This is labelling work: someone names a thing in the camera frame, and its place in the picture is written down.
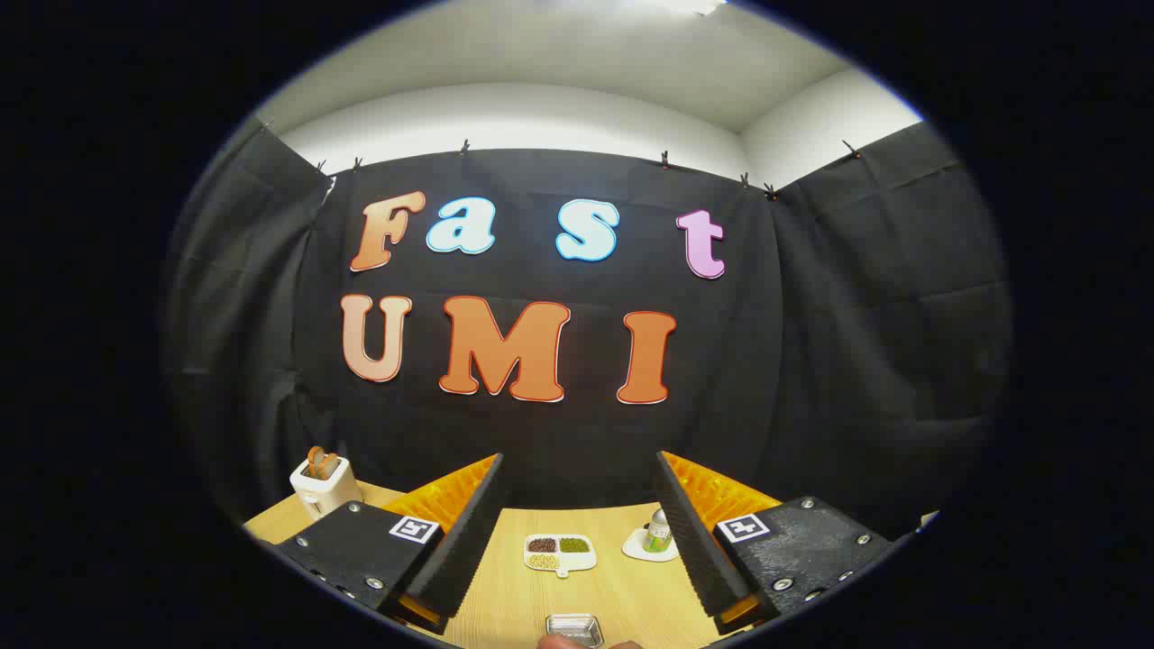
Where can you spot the row of backdrop clips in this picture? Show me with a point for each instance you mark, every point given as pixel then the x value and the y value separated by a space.
pixel 465 147

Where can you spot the pile of dark beans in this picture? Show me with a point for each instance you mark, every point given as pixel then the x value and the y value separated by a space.
pixel 542 544

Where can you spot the brown toast slice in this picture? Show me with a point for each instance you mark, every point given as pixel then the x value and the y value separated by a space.
pixel 330 466
pixel 315 461

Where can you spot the pile of green beans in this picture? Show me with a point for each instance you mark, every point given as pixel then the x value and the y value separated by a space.
pixel 573 544

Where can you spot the silver bottle with green label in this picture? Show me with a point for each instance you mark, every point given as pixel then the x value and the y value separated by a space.
pixel 657 536

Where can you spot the white divided dish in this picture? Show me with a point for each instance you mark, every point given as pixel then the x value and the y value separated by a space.
pixel 581 561

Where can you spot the pile of yellow soybeans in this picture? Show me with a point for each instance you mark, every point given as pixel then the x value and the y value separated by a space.
pixel 543 561

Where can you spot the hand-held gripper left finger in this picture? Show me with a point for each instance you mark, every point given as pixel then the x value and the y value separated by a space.
pixel 469 541

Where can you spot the white square coaster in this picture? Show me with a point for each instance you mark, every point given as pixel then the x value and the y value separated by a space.
pixel 636 546

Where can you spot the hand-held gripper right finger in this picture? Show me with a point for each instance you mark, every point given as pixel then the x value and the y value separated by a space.
pixel 690 541

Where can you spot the cream white toaster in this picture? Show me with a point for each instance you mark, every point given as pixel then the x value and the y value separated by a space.
pixel 325 494

